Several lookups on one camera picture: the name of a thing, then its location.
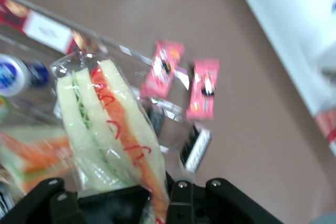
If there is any clear acrylic stepped shelf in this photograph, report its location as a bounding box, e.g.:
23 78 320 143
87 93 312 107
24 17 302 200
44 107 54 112
0 0 212 183

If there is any blue lid yogurt cup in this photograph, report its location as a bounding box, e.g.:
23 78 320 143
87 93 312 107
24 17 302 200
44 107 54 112
0 52 51 98

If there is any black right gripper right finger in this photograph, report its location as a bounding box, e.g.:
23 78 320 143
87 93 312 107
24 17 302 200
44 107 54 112
167 177 283 224

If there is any pink snack packet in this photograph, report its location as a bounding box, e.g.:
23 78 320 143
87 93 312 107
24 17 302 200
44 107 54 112
140 39 186 101
185 58 220 121

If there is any triangle sandwich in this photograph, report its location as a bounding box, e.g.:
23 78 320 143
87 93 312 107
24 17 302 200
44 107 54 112
0 125 76 196
49 51 169 223

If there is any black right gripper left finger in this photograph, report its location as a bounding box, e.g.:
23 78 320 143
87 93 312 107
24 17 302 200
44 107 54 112
0 177 88 224

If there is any red tartan cookie box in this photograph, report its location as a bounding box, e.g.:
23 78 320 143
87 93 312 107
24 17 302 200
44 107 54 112
0 0 107 56

